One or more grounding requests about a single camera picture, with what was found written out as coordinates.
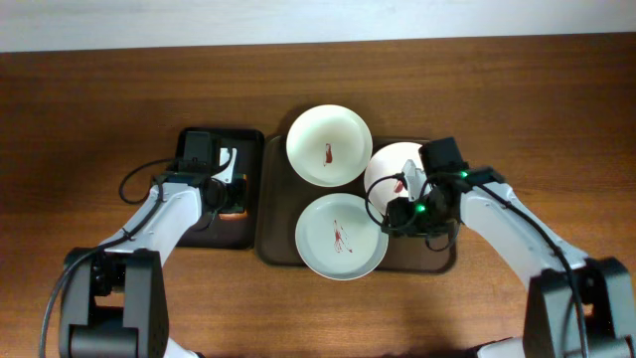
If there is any orange green scrub sponge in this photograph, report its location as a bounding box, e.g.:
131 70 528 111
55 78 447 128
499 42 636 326
219 213 248 221

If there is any light blue stained plate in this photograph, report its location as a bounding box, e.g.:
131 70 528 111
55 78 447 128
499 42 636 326
294 193 389 281

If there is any cream plate with red stain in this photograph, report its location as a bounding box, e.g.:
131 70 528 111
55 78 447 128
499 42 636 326
285 104 373 187

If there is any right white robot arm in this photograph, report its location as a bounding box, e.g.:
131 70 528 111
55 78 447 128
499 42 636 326
383 137 635 358

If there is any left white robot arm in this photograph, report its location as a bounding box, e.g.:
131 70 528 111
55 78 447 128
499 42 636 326
45 129 244 357

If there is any large brown serving tray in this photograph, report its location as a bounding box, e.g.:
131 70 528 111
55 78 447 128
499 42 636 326
254 134 457 274

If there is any small black water tray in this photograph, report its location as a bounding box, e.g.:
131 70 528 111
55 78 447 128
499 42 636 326
173 127 264 250

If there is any white plate with red sauce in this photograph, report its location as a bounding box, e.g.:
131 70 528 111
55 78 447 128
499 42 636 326
364 142 423 220

